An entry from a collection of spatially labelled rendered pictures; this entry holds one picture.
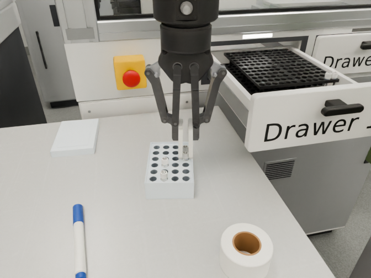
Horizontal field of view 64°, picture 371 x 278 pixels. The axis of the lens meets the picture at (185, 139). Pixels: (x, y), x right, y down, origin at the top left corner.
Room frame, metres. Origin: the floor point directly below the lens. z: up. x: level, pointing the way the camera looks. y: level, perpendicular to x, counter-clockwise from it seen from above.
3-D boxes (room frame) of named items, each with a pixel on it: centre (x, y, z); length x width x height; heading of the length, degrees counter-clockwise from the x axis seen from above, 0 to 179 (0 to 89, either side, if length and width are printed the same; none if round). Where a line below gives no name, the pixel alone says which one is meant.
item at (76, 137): (0.57, 0.25, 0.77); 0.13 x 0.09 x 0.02; 9
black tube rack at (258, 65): (0.67, -0.21, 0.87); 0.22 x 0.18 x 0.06; 12
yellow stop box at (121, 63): (0.68, 0.13, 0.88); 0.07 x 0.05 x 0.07; 102
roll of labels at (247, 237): (0.26, -0.08, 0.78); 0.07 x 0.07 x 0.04
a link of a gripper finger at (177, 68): (0.45, 0.02, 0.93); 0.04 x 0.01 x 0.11; 1
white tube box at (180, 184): (0.44, 0.03, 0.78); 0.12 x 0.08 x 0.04; 1
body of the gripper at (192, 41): (0.45, 0.00, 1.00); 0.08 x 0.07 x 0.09; 91
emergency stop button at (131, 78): (0.65, 0.13, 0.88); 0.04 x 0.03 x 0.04; 102
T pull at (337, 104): (0.45, -0.26, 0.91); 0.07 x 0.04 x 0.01; 102
